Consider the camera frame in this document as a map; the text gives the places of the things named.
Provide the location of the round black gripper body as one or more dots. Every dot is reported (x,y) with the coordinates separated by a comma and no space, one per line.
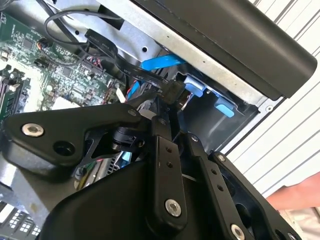
(105,212)

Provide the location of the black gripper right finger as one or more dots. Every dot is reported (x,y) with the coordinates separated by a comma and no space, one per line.
(250,200)

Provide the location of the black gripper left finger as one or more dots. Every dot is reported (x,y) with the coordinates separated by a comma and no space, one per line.
(50,140)

